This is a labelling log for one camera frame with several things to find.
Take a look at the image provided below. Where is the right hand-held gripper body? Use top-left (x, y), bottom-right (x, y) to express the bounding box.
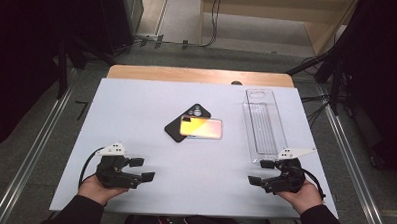
top-left (263, 146), bottom-right (317, 196)

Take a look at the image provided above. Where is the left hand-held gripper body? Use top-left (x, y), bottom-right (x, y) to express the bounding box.
top-left (94, 141), bottom-right (145, 190)

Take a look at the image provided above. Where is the clear plastic tray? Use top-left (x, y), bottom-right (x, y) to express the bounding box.
top-left (240, 88), bottom-right (296, 166)

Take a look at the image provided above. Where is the black phone case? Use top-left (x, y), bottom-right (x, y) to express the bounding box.
top-left (163, 102), bottom-right (212, 144)

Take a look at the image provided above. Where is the smartphone with glowing screen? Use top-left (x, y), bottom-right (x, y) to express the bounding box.
top-left (179, 115), bottom-right (224, 141)

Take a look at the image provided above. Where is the person's right hand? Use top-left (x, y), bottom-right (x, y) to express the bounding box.
top-left (276, 179), bottom-right (324, 216)

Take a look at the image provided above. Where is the person's left hand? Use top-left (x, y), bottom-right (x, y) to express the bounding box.
top-left (77, 174), bottom-right (129, 208)

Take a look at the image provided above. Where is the white board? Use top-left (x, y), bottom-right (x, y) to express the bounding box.
top-left (48, 76), bottom-right (343, 222)

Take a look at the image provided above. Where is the wooden table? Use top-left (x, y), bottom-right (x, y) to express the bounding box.
top-left (107, 64), bottom-right (295, 88)

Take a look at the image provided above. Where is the black metal stand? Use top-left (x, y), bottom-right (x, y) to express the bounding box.
top-left (51, 36), bottom-right (118, 102)
top-left (284, 44), bottom-right (357, 116)

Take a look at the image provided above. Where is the dark curtain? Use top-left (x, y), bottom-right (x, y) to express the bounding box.
top-left (330, 0), bottom-right (397, 178)
top-left (0, 0), bottom-right (103, 157)

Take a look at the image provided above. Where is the black cabinet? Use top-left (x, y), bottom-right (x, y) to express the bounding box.
top-left (94, 0), bottom-right (145, 56)

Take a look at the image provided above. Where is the wooden shelf unit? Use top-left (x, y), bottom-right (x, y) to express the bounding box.
top-left (198, 0), bottom-right (362, 58)

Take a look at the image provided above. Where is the left hand-held gripper cable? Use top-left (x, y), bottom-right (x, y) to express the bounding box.
top-left (78, 147), bottom-right (105, 190)

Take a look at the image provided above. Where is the hand-held gripper cable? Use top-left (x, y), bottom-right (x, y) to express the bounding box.
top-left (299, 168), bottom-right (328, 202)
top-left (78, 147), bottom-right (105, 190)

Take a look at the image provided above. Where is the right hand-held gripper cable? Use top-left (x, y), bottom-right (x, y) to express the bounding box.
top-left (299, 168), bottom-right (328, 202)

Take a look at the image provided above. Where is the metal floor rail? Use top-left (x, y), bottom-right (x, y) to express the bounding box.
top-left (311, 84), bottom-right (395, 224)
top-left (0, 66), bottom-right (78, 224)

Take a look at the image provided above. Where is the bundle of black cables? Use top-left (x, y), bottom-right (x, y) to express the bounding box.
top-left (299, 93), bottom-right (332, 129)

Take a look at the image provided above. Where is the floor cable with clips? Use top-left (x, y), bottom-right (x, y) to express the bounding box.
top-left (132, 33), bottom-right (203, 52)

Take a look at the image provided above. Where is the hanging black cable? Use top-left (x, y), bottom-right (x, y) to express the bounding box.
top-left (202, 0), bottom-right (223, 49)

